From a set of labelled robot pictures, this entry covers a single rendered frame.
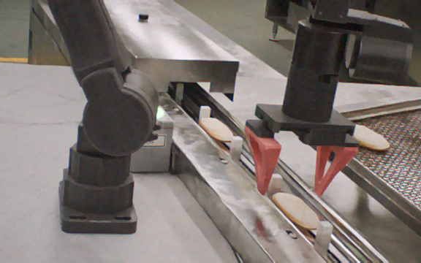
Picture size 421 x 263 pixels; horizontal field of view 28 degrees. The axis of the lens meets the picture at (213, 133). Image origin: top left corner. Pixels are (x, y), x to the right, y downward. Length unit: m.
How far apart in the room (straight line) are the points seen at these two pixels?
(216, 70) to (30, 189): 0.46
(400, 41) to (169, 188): 0.37
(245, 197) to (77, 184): 0.20
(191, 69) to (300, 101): 0.48
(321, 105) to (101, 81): 0.24
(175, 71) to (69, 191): 0.45
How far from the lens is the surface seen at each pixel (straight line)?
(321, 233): 0.94
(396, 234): 1.08
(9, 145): 1.22
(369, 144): 1.13
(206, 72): 1.40
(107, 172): 0.97
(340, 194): 1.17
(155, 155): 1.14
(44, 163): 1.16
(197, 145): 1.15
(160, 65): 1.37
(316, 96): 0.93
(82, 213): 0.98
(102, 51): 0.93
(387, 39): 0.94
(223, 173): 1.06
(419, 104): 1.29
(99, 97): 0.92
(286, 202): 1.01
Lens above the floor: 1.24
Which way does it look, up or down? 18 degrees down
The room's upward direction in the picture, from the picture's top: 7 degrees clockwise
